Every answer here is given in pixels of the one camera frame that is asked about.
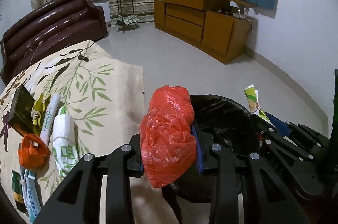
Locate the white green tube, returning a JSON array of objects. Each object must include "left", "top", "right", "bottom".
[{"left": 40, "top": 93, "right": 61, "bottom": 146}]

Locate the black metal plant stand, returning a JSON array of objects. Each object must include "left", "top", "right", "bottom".
[{"left": 115, "top": 0, "right": 139, "bottom": 33}]

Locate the white green plastic bag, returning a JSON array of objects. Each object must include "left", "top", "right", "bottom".
[{"left": 52, "top": 106, "right": 79, "bottom": 178}]

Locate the green white wrapper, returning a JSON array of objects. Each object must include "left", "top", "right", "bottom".
[{"left": 244, "top": 84, "right": 271, "bottom": 124}]

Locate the black lined trash bin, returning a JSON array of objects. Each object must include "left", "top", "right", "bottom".
[{"left": 162, "top": 95, "right": 258, "bottom": 205}]

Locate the red plastic bag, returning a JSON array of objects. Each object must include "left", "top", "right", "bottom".
[{"left": 139, "top": 85, "right": 196, "bottom": 188}]

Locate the dark brown leather sofa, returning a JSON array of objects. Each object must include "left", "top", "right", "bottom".
[{"left": 1, "top": 0, "right": 108, "bottom": 84}]

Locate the orange plastic bag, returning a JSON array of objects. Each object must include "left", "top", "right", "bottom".
[{"left": 18, "top": 133, "right": 50, "bottom": 170}]

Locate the black cigarette box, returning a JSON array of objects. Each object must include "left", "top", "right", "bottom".
[{"left": 8, "top": 84, "right": 35, "bottom": 136}]

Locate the white router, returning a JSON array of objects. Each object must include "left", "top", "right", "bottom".
[{"left": 237, "top": 7, "right": 250, "bottom": 19}]

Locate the blue toothpaste tube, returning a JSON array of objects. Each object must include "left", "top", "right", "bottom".
[{"left": 25, "top": 170, "right": 41, "bottom": 223}]

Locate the wooden TV cabinet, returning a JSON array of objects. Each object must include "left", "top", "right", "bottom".
[{"left": 154, "top": 0, "right": 254, "bottom": 64}]

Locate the green yellow bottle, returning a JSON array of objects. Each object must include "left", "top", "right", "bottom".
[{"left": 11, "top": 170, "right": 26, "bottom": 213}]

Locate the white cable on sofa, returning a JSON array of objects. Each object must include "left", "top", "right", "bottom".
[{"left": 25, "top": 39, "right": 44, "bottom": 69}]

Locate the floral beige tablecloth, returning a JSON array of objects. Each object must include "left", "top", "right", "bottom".
[{"left": 1, "top": 41, "right": 144, "bottom": 213}]

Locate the yellow snack wrapper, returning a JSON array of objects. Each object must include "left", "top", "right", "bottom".
[{"left": 31, "top": 93, "right": 50, "bottom": 136}]

